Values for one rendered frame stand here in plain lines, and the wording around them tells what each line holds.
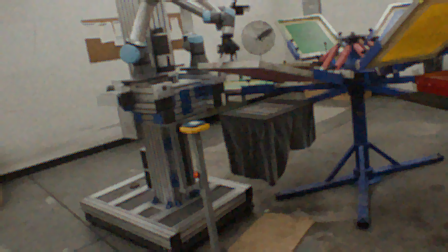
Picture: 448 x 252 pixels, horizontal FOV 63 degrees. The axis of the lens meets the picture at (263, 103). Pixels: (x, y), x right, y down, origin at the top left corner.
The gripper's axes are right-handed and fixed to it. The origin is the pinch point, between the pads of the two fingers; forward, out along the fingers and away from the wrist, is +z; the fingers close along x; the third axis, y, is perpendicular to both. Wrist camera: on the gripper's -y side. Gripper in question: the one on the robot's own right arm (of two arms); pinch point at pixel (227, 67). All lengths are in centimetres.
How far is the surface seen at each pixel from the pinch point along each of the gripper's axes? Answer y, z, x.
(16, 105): 380, 45, 38
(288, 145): -20, 46, -38
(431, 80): -97, 2, -60
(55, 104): 380, 42, -7
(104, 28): 379, -73, -65
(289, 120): -22, 30, -34
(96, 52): 379, -36, -56
